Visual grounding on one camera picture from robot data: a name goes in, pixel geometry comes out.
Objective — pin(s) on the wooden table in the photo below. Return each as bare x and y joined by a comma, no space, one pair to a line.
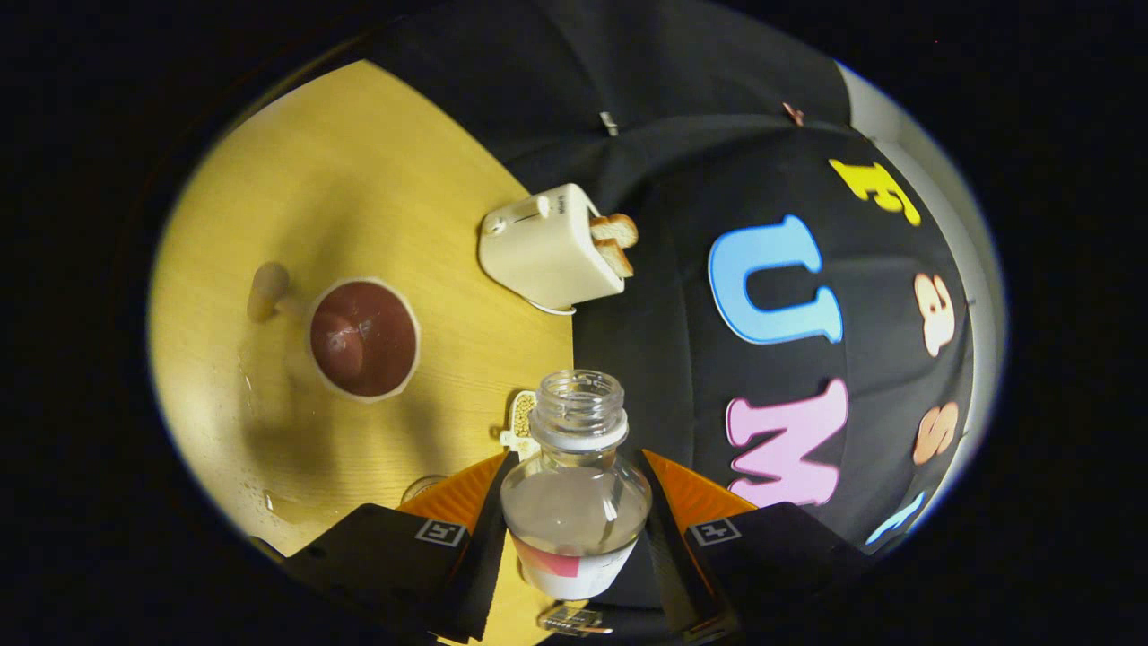
359,179

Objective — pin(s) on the cream toaster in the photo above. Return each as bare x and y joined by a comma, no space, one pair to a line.
547,251

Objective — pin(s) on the clear glass juice bottle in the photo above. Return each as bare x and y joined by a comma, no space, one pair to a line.
574,511

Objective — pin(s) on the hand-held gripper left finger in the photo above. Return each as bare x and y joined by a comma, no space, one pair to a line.
480,565

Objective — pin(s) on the round wooden coaster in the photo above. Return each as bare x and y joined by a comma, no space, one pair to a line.
421,487

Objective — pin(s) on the white divided tray with grains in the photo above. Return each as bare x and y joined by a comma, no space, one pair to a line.
518,422

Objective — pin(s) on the small clear container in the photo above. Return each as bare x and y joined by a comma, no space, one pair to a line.
570,619

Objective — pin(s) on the toast slice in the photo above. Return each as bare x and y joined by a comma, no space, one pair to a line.
617,258
616,229

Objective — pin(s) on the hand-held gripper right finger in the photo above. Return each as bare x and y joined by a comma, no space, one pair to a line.
668,565

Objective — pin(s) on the black backdrop cloth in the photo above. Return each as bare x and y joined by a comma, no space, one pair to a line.
673,359

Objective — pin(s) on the red cloth clip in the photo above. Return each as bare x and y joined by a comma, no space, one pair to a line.
793,112

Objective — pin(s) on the silver cloth clip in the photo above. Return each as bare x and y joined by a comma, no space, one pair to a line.
609,123

